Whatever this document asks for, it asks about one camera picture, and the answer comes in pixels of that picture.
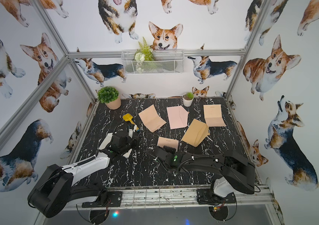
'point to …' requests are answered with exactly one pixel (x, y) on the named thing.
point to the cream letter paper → (213, 116)
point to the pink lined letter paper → (150, 119)
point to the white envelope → (106, 142)
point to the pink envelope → (178, 116)
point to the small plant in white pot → (188, 98)
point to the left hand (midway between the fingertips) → (142, 135)
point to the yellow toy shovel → (128, 117)
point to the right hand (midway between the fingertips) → (165, 149)
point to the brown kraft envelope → (197, 131)
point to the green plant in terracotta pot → (110, 96)
